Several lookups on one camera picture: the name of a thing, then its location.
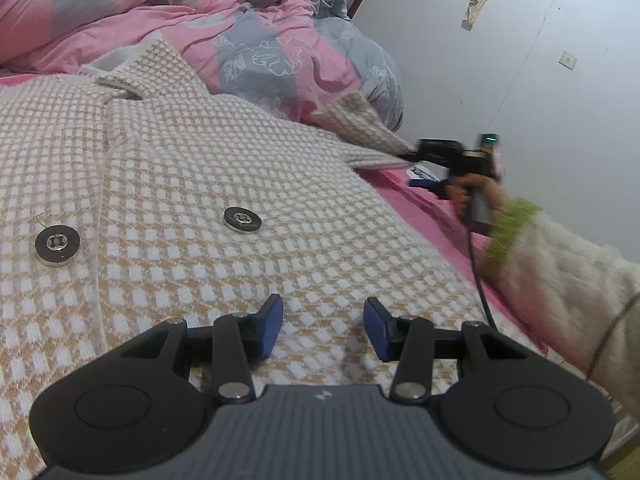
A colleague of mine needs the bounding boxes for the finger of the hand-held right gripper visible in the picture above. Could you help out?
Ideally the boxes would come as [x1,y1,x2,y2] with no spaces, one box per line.
[410,138,463,166]
[407,169,453,196]

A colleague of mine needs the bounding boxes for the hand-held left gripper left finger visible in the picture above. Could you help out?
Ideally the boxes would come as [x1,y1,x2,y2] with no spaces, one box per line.
[119,294,284,405]

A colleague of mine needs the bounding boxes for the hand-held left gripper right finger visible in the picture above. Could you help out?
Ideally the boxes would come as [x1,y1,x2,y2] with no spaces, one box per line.
[363,297,527,405]

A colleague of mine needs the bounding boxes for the beige white checked coat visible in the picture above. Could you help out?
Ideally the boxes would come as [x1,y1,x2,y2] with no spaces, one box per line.
[0,30,551,480]

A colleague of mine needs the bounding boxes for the person's right hand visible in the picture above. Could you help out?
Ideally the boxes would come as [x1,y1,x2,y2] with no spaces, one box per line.
[445,172,511,221]

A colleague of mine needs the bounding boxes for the long hanging cloth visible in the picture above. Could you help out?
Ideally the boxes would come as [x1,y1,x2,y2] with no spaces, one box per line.
[461,0,493,31]

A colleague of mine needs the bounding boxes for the pink grey floral duvet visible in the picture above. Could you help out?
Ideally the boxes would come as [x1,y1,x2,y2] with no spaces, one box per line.
[0,0,406,133]

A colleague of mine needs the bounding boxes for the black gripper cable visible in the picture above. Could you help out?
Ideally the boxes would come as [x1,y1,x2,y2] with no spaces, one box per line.
[462,217,501,333]

